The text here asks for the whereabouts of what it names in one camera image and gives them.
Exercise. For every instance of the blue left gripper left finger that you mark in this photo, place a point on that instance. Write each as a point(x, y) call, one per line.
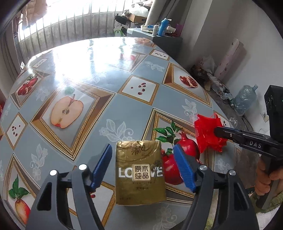
point(98, 167)

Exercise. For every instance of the red plastic wrapper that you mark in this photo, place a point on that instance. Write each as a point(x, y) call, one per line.
point(204, 130)

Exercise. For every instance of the blue spray bottle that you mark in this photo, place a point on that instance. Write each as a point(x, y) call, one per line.
point(163, 26)

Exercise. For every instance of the grey cabinet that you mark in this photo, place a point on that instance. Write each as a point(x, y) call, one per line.
point(147, 42)

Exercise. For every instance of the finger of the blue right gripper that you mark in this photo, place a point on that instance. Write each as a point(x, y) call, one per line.
point(228, 133)

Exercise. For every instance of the white small bottle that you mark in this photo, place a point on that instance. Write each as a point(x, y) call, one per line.
point(155, 30)

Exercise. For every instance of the metal balcony railing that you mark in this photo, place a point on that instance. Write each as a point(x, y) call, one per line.
point(51, 31)

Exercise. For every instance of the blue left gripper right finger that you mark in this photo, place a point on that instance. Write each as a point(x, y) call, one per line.
point(185, 167)

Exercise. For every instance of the cardboard box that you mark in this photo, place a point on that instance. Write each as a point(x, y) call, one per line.
point(136, 19)

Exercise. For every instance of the gold tissue pack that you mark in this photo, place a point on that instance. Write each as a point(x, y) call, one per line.
point(139, 173)

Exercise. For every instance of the fruit pattern tablecloth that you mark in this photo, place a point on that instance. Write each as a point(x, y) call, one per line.
point(72, 100)

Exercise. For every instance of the crumpled clear plastic bottle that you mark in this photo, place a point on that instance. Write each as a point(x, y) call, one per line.
point(234, 122)

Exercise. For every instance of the person right hand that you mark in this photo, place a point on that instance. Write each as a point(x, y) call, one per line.
point(263, 180)

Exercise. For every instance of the large clear water jug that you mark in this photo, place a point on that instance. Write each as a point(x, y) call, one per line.
point(244, 99)

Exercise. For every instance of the pink rolled mat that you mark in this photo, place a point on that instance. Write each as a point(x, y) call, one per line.
point(231, 55)

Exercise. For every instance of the grey curtain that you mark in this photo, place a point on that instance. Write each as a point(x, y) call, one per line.
point(159, 9)

